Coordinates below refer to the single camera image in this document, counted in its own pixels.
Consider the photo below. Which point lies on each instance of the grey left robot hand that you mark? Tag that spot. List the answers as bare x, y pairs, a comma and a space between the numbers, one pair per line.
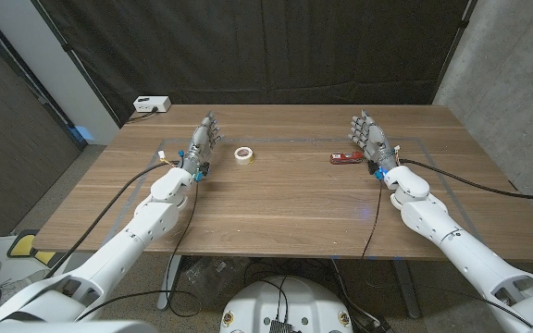
199, 152

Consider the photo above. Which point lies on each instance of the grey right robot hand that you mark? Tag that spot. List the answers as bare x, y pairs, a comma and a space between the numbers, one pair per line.
377, 145

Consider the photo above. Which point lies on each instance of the white sticker roll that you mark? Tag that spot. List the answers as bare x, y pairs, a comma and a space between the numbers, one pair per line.
243, 156

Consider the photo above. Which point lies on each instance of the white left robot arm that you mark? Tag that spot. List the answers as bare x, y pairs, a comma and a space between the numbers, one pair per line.
146, 222

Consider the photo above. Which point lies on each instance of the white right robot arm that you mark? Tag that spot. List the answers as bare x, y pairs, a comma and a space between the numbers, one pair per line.
433, 217

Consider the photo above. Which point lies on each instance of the red swiss knife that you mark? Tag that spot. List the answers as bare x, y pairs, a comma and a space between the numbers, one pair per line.
343, 158

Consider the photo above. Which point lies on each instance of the white power strip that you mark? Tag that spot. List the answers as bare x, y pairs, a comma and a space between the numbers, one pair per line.
152, 103

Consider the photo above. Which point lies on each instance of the clear plastic bag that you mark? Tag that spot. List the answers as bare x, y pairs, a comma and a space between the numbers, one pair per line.
211, 275

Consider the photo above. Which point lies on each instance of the black backdrop curtain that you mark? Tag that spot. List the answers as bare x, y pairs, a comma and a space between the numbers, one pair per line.
266, 46

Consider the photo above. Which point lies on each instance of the black backdrop stand pole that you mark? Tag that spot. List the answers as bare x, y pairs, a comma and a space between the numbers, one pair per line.
53, 29
455, 46

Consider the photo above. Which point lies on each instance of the grey table leg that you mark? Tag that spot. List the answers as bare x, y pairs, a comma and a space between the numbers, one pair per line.
170, 282
407, 287

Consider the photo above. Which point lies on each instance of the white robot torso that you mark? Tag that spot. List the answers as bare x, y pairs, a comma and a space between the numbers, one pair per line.
285, 300

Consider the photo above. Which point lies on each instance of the black torso device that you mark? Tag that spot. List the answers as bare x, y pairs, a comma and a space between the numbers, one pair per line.
281, 327

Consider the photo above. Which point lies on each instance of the yellow black floor pad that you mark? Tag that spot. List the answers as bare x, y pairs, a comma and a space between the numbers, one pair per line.
23, 245

